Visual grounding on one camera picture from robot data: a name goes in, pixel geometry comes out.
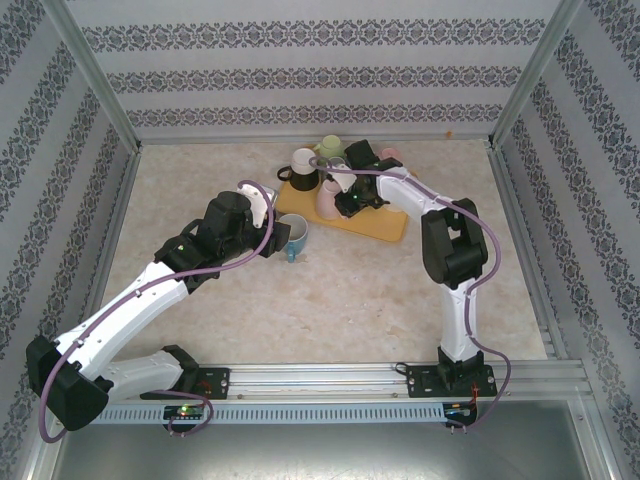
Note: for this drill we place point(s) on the pale pink round mug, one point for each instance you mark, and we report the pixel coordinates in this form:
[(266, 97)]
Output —
[(327, 200)]

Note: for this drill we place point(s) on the teal mug with grey inside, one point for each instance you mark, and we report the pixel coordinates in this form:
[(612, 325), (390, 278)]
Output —
[(302, 240)]

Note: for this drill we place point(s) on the small tapered grey mug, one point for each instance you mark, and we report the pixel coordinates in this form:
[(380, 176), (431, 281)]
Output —
[(337, 160)]

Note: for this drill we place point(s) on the pink faceted mug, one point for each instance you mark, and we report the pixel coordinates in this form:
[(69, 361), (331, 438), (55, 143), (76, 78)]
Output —
[(389, 153)]

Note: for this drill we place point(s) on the black mug with white base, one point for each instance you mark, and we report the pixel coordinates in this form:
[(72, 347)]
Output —
[(305, 177)]

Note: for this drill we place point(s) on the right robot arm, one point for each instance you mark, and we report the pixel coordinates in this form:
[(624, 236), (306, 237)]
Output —
[(457, 320)]

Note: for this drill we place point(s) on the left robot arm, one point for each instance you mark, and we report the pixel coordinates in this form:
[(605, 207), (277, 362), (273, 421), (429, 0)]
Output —
[(125, 310)]

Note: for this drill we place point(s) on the light green mug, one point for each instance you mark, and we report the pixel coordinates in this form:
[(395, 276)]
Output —
[(331, 146)]

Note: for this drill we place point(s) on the yellow plastic tray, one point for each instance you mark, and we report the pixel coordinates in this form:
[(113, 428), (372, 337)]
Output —
[(370, 227)]

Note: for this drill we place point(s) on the small circuit board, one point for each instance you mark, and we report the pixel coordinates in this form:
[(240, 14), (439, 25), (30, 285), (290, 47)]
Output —
[(184, 411), (460, 410)]

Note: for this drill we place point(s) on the grey metal sheet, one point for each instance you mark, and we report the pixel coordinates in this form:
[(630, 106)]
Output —
[(320, 450)]

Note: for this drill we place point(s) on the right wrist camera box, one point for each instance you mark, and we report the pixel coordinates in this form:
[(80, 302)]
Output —
[(345, 181)]

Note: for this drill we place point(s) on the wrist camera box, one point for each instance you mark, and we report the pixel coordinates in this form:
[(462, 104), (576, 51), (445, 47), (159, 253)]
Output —
[(345, 181), (257, 205)]

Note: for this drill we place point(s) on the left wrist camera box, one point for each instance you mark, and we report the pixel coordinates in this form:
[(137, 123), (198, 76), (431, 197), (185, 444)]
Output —
[(257, 205)]

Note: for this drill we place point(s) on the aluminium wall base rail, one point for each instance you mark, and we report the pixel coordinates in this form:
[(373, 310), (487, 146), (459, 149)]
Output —
[(225, 143)]

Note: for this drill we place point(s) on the aluminium side rail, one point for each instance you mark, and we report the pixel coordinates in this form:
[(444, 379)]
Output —
[(125, 200), (511, 200)]

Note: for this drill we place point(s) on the long aluminium mounting rail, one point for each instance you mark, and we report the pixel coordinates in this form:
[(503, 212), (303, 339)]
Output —
[(320, 382)]

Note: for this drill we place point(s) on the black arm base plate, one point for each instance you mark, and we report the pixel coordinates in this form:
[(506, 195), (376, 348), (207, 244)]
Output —
[(422, 382), (217, 382)]

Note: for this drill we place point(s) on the aluminium frame post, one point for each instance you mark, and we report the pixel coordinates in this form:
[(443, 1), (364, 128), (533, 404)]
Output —
[(537, 70), (95, 75)]

